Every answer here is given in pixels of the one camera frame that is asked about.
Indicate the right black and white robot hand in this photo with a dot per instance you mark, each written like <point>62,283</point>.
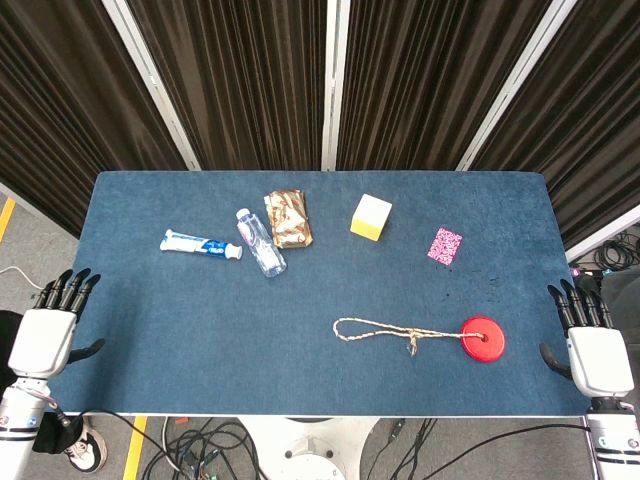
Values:
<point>597,357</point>

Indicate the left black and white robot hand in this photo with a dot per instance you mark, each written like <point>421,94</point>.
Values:
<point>42,340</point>

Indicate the red disc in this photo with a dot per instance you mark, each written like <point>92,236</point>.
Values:
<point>487,347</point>

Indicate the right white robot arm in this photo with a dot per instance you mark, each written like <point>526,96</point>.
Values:
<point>615,440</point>

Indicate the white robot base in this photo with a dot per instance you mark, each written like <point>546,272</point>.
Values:
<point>310,445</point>

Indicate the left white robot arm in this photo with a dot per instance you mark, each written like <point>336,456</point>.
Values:
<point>20,425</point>

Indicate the black and white sneaker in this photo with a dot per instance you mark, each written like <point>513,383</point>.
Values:
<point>87,447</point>

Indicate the white and blue toothpaste tube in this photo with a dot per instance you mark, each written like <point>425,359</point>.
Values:
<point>195,244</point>

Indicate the pink patterned square card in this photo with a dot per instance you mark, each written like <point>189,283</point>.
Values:
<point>445,246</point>

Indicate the blue table mat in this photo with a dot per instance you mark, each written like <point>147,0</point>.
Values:
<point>250,320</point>

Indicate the dark pleated curtain panel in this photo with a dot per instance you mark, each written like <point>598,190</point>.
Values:
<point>430,80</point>
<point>235,80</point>
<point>60,110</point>
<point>585,120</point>

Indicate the clear plastic water bottle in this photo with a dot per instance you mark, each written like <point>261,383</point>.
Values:
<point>260,245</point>

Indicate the yellow and white foam cube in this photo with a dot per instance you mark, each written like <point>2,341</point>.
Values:
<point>371,217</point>

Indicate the gold and red snack packet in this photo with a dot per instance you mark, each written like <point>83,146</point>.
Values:
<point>290,220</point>

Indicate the white partition base rail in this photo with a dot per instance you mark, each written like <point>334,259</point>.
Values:
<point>605,232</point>

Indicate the white partition frame post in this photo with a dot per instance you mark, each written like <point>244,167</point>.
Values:
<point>336,80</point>
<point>515,85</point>
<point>150,80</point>

